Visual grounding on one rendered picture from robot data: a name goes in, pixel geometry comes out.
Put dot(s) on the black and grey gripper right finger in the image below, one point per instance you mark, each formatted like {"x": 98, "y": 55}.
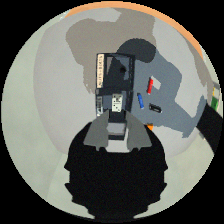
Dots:
{"x": 141, "y": 136}

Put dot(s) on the white domino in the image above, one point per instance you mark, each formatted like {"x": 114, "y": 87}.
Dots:
{"x": 116, "y": 102}

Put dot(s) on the dark grey bins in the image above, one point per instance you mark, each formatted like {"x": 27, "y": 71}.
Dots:
{"x": 109, "y": 79}

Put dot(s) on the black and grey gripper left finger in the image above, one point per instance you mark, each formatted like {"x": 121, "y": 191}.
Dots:
{"x": 90, "y": 138}

